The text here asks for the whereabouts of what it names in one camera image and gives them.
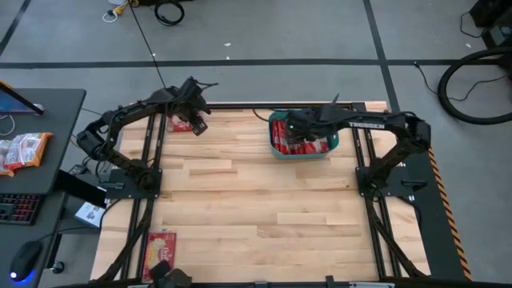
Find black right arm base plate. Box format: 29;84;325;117
354;165;428;198

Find small white box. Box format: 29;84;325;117
74;201;106;229

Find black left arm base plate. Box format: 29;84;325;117
104;167;163;200

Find large black hose loop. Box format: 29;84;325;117
437;46;512;126

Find black computer mouse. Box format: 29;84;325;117
8;239;44;283

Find black side desk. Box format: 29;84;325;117
0;87;87;288

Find black-framed monitor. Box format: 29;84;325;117
0;79;45;117

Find white orange snack bag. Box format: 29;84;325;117
0;139;15;178

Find black hazard-striped platform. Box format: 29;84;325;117
397;138;474;282

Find white cable with plug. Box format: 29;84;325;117
102;0;129;23

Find black flat panel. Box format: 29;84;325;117
54;170;108;208

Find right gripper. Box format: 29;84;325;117
286;106;335;144

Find coiled black cable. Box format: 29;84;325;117
154;0;186;27

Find black floor equipment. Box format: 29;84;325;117
468;0;512;50

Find black rounded object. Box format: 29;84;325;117
149;258;194;288

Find black aluminium table frame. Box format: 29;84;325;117
95;102;429;288

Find snack packets on desk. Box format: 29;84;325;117
4;131;54;171

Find thin black floor cable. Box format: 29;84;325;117
128;0;169;91
414;61;508;102

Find black backlit keyboard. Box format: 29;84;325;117
0;193;45;226

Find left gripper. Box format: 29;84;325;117
174;77;210;137

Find teal plastic basket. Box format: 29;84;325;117
267;110;340;161

